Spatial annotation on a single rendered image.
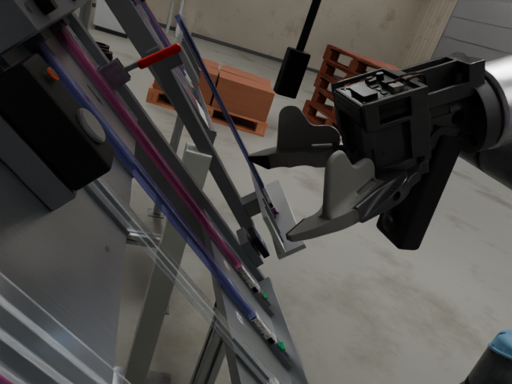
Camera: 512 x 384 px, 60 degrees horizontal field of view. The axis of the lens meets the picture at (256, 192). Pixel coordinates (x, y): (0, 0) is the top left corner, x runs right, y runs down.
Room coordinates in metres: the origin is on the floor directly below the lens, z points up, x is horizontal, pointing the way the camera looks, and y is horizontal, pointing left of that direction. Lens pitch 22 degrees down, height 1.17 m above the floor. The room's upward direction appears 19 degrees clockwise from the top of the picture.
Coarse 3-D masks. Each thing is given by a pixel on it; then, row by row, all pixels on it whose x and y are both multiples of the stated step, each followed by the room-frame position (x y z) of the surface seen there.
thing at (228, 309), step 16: (208, 240) 0.56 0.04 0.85; (224, 256) 0.57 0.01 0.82; (224, 288) 0.46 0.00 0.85; (240, 288) 0.54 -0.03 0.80; (224, 304) 0.43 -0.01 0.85; (256, 304) 0.57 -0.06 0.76; (240, 320) 0.44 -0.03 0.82; (240, 336) 0.41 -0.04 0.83; (256, 336) 0.46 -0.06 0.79; (256, 352) 0.42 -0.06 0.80; (272, 352) 0.49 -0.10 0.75; (240, 368) 0.34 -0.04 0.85; (272, 368) 0.44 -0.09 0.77; (288, 368) 0.50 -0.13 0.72
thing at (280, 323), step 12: (264, 288) 0.67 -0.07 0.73; (276, 300) 0.64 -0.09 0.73; (276, 312) 0.61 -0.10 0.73; (276, 324) 0.59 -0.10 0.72; (288, 336) 0.56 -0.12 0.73; (288, 348) 0.54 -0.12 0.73; (288, 360) 0.52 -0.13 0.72; (300, 360) 0.51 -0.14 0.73; (288, 372) 0.50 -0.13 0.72; (300, 372) 0.49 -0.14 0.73
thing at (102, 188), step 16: (96, 192) 0.30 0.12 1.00; (112, 192) 0.31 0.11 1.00; (112, 208) 0.31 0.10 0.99; (128, 208) 0.32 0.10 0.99; (128, 224) 0.31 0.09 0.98; (144, 224) 0.33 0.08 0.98; (144, 240) 0.32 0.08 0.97; (160, 256) 0.32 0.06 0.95; (176, 272) 0.33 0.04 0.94; (192, 288) 0.34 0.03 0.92; (192, 304) 0.34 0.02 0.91; (208, 304) 0.35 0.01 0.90; (208, 320) 0.34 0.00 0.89; (224, 320) 0.36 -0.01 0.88; (224, 336) 0.35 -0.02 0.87; (240, 352) 0.36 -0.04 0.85; (256, 368) 0.37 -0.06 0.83
